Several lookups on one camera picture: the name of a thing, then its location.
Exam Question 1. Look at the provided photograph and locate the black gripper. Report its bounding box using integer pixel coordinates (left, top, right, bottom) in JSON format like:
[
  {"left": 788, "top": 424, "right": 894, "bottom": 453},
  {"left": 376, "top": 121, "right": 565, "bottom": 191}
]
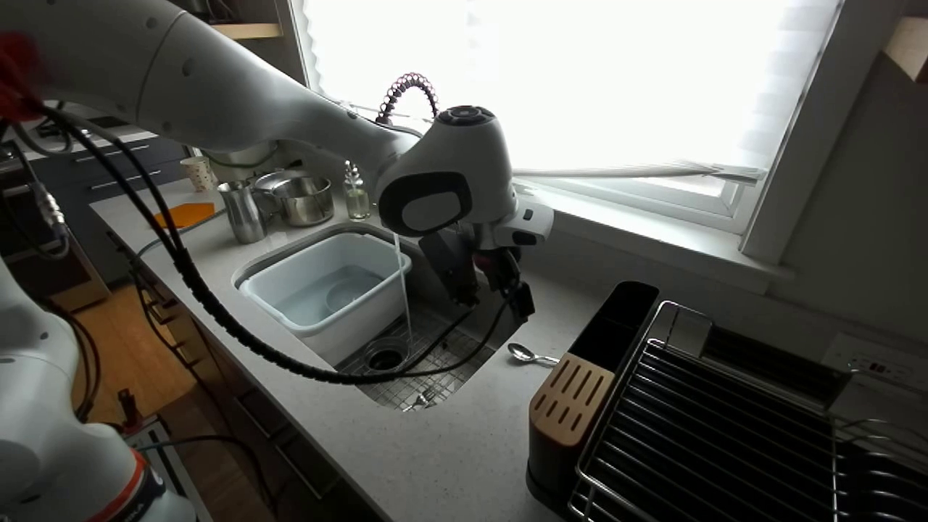
[{"left": 472, "top": 243, "right": 543, "bottom": 321}]

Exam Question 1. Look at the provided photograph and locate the silver spoon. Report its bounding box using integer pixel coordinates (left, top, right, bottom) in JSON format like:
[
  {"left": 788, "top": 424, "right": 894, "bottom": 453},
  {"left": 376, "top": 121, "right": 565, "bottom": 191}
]
[{"left": 506, "top": 343, "right": 564, "bottom": 370}]

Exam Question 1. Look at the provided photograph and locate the chrome spring neck faucet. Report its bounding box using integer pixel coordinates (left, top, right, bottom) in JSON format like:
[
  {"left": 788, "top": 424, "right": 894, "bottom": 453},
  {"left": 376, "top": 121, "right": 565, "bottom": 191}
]
[{"left": 372, "top": 69, "right": 443, "bottom": 131}]

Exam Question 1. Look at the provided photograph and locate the stainless steel sink basin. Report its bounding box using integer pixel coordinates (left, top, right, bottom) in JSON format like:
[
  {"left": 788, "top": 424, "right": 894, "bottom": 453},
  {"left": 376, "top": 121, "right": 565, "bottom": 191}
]
[{"left": 230, "top": 224, "right": 535, "bottom": 415}]

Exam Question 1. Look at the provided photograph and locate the black utensil holder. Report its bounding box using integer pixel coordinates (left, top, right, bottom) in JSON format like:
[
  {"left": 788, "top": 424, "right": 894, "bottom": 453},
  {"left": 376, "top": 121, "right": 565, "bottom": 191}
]
[{"left": 526, "top": 278, "right": 665, "bottom": 515}]

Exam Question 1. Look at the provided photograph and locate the wooden slotted knife insert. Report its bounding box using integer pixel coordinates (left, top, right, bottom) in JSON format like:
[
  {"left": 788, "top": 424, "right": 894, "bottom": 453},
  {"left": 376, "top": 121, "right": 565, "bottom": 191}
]
[{"left": 527, "top": 350, "right": 617, "bottom": 450}]

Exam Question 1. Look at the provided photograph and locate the silver fork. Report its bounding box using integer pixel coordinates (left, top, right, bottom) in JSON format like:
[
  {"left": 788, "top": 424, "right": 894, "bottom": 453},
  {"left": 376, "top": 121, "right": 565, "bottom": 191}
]
[{"left": 400, "top": 383, "right": 439, "bottom": 411}]

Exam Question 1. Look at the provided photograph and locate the white plastic wash tub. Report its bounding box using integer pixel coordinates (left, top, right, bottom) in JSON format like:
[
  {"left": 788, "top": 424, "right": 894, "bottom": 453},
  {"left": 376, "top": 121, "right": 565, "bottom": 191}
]
[{"left": 239, "top": 230, "right": 414, "bottom": 369}]

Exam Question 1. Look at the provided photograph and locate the soap dispenser pump bottle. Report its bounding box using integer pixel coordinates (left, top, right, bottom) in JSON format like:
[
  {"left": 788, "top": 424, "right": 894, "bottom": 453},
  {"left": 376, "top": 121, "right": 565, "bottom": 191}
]
[{"left": 343, "top": 157, "right": 374, "bottom": 224}]

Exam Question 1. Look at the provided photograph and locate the stainless steel pot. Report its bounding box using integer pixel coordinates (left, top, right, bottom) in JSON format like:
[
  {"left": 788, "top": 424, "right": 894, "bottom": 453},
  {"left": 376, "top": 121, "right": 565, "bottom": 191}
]
[
  {"left": 278, "top": 169, "right": 337, "bottom": 230},
  {"left": 246, "top": 169, "right": 294, "bottom": 225}
]

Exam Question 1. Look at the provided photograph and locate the dark base cabinet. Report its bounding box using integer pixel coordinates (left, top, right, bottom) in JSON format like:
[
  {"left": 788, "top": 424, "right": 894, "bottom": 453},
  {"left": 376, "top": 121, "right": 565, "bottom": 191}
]
[{"left": 82, "top": 220, "right": 390, "bottom": 522}]

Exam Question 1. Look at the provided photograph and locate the tall metal cup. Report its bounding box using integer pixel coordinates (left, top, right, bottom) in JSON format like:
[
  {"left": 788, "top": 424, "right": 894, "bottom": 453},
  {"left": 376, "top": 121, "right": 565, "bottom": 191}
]
[{"left": 216, "top": 177, "right": 269, "bottom": 246}]

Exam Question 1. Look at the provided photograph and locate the orange flat object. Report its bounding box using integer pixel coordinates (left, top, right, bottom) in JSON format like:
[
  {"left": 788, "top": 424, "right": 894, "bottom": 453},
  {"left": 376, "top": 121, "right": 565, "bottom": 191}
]
[{"left": 153, "top": 201, "right": 220, "bottom": 233}]

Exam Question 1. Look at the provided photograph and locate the small white bottle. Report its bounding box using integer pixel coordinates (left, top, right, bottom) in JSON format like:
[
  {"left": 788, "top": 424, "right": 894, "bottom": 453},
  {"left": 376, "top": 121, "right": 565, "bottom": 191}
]
[{"left": 182, "top": 147, "right": 220, "bottom": 195}]

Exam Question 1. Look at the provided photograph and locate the metal wire sink grid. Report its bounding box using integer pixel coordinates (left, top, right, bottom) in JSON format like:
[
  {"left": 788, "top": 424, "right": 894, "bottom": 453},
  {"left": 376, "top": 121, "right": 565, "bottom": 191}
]
[{"left": 337, "top": 308, "right": 506, "bottom": 415}]

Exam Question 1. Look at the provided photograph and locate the black wire dish rack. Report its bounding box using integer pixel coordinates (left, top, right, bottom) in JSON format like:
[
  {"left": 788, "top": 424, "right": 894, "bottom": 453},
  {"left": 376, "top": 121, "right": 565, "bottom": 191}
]
[{"left": 564, "top": 299, "right": 928, "bottom": 522}]

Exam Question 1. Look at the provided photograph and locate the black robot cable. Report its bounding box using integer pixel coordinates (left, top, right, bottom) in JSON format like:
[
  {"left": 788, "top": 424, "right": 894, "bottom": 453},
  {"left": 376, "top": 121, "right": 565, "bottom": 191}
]
[{"left": 0, "top": 95, "right": 516, "bottom": 388}]

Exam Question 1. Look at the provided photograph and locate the white window frame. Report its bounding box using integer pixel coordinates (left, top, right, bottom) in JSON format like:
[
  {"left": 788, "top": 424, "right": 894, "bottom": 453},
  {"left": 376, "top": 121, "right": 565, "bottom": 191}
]
[{"left": 287, "top": 0, "right": 910, "bottom": 270}]

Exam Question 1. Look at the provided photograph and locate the white wall outlet plate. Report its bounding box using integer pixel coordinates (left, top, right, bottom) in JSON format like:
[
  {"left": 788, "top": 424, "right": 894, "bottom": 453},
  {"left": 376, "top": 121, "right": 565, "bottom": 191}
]
[{"left": 822, "top": 330, "right": 928, "bottom": 395}]

